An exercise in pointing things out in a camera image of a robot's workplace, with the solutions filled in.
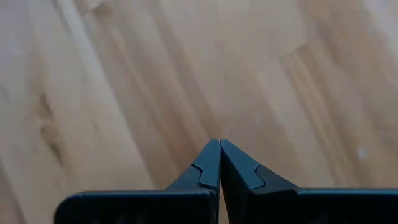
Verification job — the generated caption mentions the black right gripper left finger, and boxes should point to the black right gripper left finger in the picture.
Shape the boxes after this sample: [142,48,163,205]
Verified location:
[54,139,221,224]

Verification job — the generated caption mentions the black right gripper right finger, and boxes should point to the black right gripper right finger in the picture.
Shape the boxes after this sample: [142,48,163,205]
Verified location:
[220,139,398,224]

